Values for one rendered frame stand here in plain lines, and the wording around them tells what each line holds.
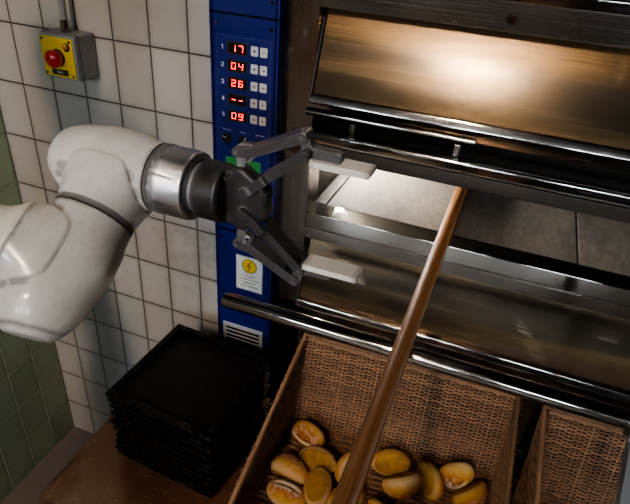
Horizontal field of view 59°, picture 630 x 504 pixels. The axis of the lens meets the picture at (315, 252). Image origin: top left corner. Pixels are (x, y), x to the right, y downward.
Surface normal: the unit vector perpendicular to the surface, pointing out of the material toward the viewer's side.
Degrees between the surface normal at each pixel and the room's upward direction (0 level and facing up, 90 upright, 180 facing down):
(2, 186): 90
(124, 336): 90
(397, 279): 70
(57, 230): 36
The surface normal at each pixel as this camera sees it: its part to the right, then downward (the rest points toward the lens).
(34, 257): 0.29, -0.21
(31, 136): -0.36, 0.47
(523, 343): -0.31, 0.16
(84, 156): -0.22, -0.36
